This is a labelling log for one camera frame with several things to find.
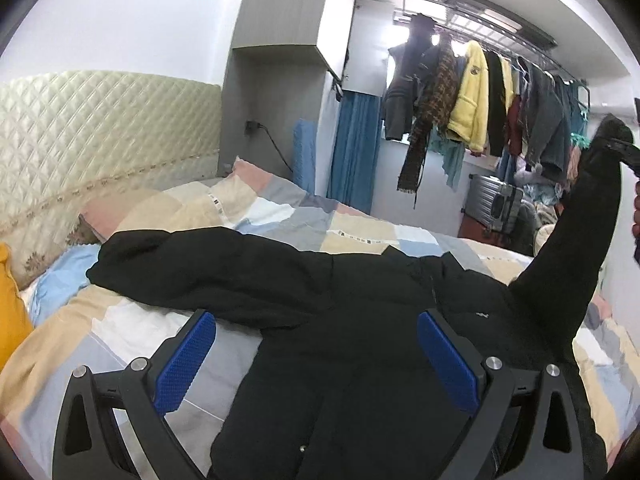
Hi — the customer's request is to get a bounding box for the black padded jacket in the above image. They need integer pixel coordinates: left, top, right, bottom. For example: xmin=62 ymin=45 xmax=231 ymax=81
xmin=86 ymin=112 xmax=637 ymax=480

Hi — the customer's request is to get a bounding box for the pile of clothes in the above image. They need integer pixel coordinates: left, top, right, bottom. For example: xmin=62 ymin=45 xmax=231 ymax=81
xmin=514 ymin=157 xmax=578 ymax=256

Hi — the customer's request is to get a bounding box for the metal ceiling clothes rack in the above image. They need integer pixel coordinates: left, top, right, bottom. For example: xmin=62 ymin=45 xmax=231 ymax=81
xmin=393 ymin=0 xmax=591 ymax=110

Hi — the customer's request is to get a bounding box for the person right hand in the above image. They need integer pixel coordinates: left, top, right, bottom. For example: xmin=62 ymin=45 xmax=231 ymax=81
xmin=632 ymin=180 xmax=640 ymax=265

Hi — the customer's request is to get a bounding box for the denim jacket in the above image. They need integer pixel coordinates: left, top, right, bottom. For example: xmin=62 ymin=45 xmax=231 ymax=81
xmin=518 ymin=56 xmax=570 ymax=184

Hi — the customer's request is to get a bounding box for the patchwork colour block duvet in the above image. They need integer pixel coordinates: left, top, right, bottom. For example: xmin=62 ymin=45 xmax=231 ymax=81
xmin=0 ymin=157 xmax=640 ymax=480

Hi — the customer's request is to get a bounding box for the dark red hanging garment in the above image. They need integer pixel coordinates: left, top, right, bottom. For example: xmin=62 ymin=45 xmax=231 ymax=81
xmin=504 ymin=96 xmax=523 ymax=157

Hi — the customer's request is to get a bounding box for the black hanging garment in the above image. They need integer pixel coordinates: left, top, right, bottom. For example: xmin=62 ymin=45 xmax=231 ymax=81
xmin=485 ymin=51 xmax=506 ymax=157

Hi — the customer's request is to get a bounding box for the silver ribbed suitcase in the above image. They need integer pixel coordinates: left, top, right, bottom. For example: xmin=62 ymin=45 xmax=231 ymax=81
xmin=463 ymin=174 xmax=523 ymax=234

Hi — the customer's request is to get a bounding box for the yellow cushion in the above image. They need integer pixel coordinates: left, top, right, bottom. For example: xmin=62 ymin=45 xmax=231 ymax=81
xmin=0 ymin=243 xmax=34 ymax=368

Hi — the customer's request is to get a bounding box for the yellow fleece jacket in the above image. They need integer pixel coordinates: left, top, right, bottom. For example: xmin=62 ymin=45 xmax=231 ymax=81
xmin=447 ymin=40 xmax=489 ymax=154

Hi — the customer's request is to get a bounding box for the light blue pillow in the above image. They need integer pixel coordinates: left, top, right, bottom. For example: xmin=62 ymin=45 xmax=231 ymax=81
xmin=29 ymin=244 xmax=101 ymax=327

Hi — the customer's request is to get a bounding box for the teal hanging cloth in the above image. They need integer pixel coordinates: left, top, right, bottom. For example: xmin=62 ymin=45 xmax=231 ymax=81
xmin=428 ymin=128 xmax=465 ymax=192

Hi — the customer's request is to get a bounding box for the brown plaid scarf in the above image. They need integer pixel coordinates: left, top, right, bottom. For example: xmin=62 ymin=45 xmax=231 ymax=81
xmin=397 ymin=32 xmax=458 ymax=196

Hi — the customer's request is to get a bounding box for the dark grey hanging coat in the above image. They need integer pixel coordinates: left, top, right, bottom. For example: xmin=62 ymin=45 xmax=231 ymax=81
xmin=382 ymin=14 xmax=439 ymax=141

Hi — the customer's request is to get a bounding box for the blue curtain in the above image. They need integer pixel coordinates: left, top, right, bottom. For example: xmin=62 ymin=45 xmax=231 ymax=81
xmin=326 ymin=91 xmax=382 ymax=214

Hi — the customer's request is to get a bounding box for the cream quilted headboard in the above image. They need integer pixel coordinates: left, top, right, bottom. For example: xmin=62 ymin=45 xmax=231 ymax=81
xmin=1 ymin=70 xmax=222 ymax=286

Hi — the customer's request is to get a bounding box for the blue ironing board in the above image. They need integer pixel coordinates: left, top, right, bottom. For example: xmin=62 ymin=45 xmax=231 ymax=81
xmin=292 ymin=119 xmax=317 ymax=194

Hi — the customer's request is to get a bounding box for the black wall charger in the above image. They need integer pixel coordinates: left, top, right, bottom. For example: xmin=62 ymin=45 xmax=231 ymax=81
xmin=245 ymin=120 xmax=293 ymax=172

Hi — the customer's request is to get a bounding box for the grey wall cabinet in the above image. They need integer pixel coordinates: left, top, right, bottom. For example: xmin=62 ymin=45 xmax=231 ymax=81
xmin=231 ymin=0 xmax=355 ymax=81

